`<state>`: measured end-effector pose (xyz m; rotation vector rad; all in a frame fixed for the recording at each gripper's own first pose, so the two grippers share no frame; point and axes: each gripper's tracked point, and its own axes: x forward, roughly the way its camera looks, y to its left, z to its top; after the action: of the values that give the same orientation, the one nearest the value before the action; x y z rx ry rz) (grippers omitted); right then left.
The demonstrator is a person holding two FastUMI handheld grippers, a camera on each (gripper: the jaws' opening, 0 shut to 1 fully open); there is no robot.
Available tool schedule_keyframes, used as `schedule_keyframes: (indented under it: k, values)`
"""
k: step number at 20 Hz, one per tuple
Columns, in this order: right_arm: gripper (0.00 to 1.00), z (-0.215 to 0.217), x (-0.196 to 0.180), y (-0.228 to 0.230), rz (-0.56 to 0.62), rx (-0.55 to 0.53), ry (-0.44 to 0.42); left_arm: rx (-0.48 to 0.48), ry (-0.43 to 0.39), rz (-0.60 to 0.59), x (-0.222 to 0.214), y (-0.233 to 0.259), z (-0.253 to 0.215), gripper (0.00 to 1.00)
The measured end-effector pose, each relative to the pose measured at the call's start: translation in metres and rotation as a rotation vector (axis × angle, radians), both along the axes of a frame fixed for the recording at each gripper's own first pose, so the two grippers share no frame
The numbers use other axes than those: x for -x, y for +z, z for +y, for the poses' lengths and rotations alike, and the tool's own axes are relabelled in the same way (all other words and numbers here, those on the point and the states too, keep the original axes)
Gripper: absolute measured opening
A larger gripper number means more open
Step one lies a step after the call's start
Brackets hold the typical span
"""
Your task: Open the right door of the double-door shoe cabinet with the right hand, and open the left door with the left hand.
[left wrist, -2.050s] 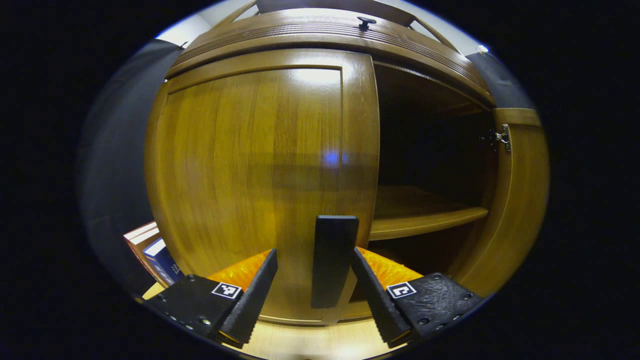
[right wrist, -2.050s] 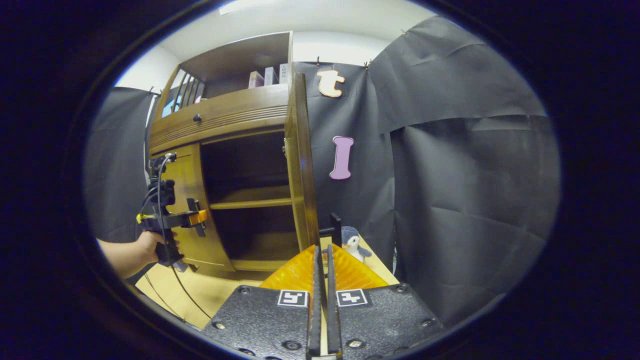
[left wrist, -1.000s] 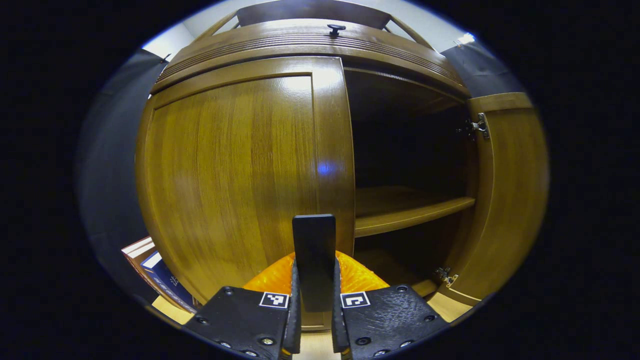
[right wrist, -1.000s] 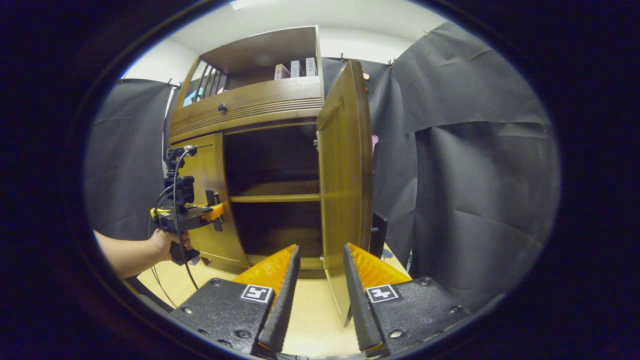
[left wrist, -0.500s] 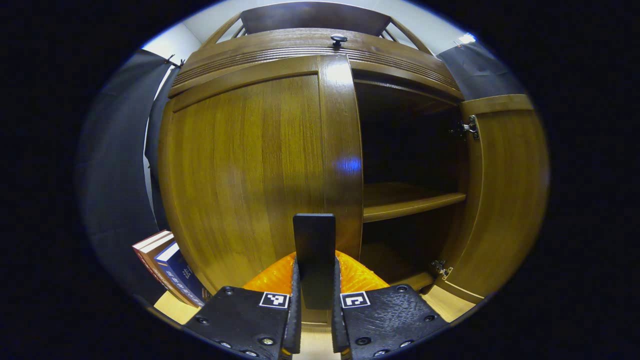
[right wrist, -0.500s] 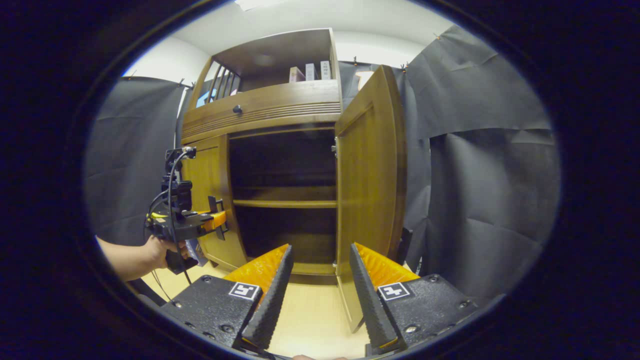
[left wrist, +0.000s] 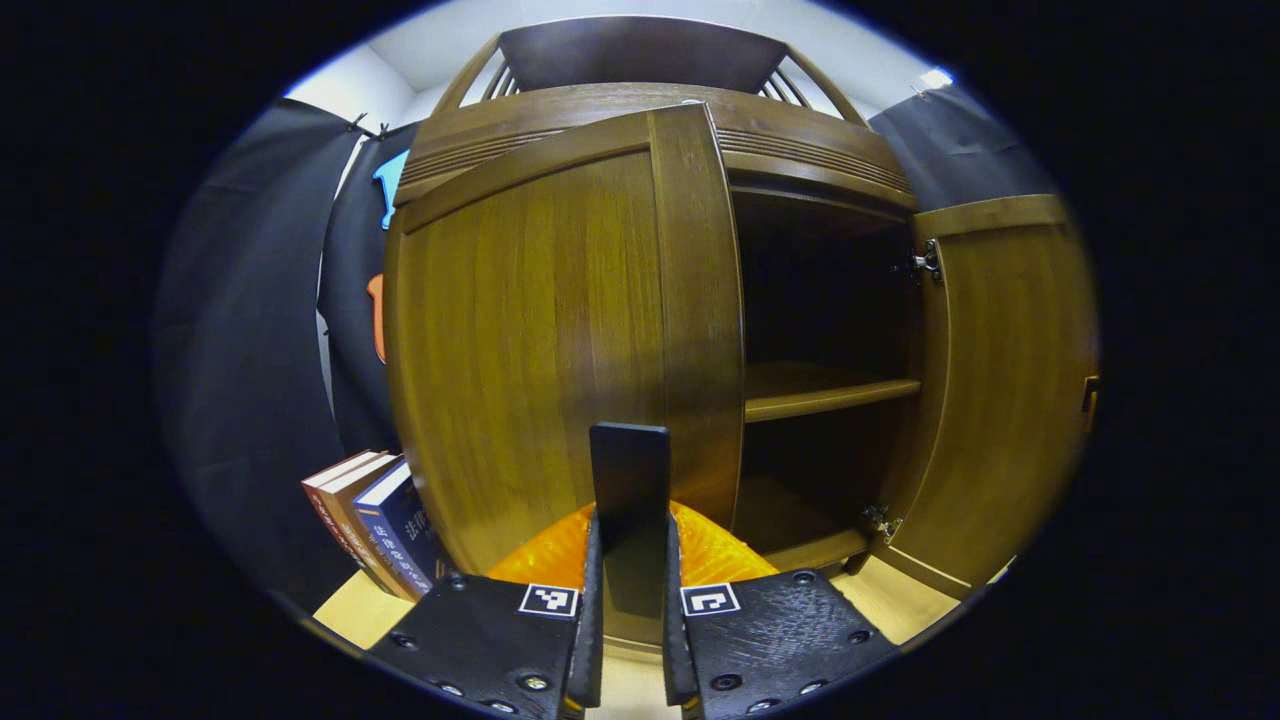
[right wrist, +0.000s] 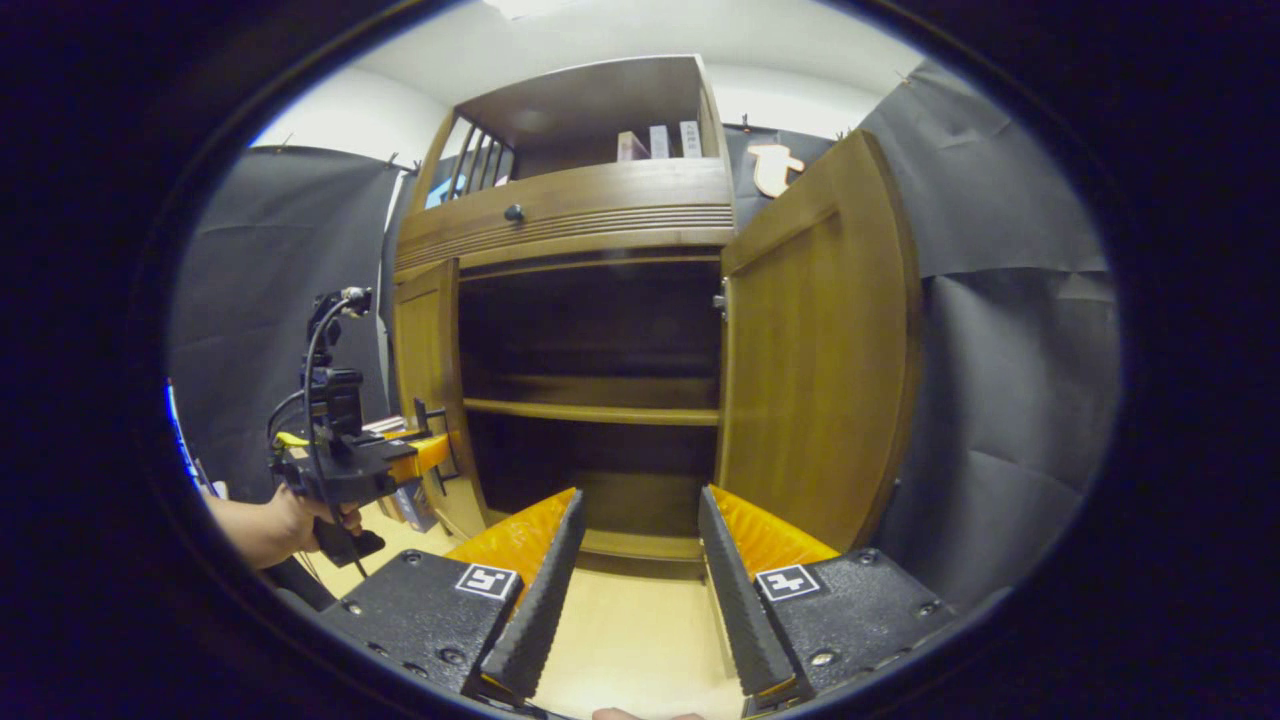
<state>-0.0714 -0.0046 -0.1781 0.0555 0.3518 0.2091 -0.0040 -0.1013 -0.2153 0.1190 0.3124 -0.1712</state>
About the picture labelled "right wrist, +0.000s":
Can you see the wooden double-door shoe cabinet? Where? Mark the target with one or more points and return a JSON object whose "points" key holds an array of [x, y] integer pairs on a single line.
{"points": [[600, 200]]}

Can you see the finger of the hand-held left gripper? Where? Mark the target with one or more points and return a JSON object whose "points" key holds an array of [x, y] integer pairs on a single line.
{"points": [[425, 455]]}

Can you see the dark blue small box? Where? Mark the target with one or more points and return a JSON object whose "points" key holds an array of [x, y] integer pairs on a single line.
{"points": [[412, 507]]}

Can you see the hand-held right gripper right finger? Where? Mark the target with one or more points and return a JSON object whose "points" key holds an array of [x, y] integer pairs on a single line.
{"points": [[735, 600]]}

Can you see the large ceiling light panel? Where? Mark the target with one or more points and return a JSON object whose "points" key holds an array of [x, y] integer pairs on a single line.
{"points": [[535, 8]]}

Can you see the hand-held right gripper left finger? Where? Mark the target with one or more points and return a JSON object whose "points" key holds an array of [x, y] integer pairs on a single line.
{"points": [[545, 600]]}

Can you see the white book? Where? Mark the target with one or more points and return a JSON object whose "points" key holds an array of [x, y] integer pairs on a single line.
{"points": [[691, 139]]}

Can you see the white flat box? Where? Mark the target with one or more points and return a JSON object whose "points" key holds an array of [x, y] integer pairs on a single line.
{"points": [[388, 426]]}

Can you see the wooden cabinet door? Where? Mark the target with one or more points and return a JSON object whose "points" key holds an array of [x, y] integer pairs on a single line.
{"points": [[425, 340], [810, 380]]}

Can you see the black round drawer knob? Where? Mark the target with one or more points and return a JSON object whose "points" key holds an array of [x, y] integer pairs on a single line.
{"points": [[514, 213]]}

